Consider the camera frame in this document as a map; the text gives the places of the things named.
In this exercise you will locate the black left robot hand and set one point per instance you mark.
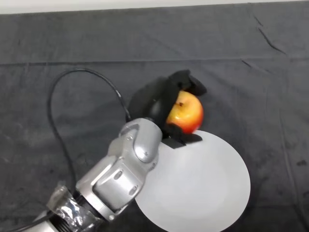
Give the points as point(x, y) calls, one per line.
point(154, 101)

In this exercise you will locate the red yellow apple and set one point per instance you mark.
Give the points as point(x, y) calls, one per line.
point(188, 116)

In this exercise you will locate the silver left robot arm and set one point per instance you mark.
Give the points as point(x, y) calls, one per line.
point(116, 169)

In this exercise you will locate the white round plate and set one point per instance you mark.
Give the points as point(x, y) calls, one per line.
point(200, 183)

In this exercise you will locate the black table cloth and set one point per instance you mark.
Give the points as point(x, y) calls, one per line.
point(72, 43)

